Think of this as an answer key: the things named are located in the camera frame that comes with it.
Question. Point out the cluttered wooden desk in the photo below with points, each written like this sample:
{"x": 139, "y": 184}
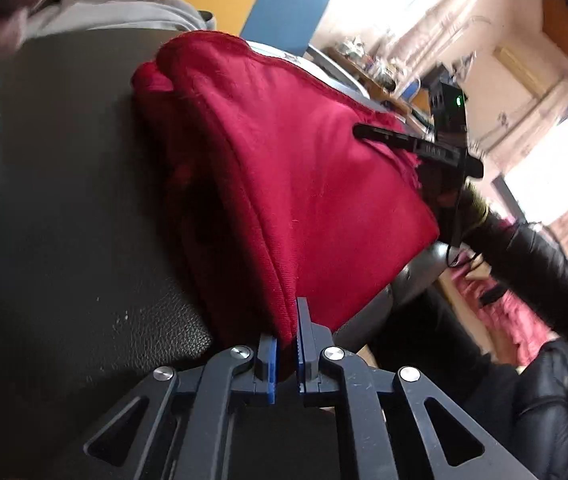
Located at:
{"x": 379, "y": 75}

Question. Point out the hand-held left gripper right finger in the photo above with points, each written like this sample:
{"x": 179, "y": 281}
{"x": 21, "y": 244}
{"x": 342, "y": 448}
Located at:
{"x": 302, "y": 350}

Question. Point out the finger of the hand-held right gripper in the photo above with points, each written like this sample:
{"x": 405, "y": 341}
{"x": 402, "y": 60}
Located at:
{"x": 404, "y": 141}

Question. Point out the pink quilted cloth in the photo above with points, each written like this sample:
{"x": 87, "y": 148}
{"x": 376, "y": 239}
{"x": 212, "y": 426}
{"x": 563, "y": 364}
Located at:
{"x": 509, "y": 315}

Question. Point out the grey hooded garment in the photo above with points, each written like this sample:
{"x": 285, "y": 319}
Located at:
{"x": 114, "y": 17}

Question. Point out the person's black jacket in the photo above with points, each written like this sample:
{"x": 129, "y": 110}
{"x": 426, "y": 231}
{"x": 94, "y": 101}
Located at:
{"x": 564, "y": 410}

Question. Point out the white printed cloth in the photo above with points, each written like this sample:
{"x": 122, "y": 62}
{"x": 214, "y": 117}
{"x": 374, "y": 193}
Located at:
{"x": 279, "y": 54}

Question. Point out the grey yellow blue chair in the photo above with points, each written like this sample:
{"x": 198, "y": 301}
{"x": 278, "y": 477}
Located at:
{"x": 279, "y": 5}

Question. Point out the black leather bench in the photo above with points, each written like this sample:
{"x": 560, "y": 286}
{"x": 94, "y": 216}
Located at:
{"x": 64, "y": 260}

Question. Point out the red embroidered sweater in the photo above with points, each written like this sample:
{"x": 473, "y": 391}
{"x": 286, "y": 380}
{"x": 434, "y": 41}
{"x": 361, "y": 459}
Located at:
{"x": 289, "y": 160}

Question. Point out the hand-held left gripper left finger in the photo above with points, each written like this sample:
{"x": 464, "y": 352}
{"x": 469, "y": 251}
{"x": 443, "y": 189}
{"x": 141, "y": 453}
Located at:
{"x": 269, "y": 370}

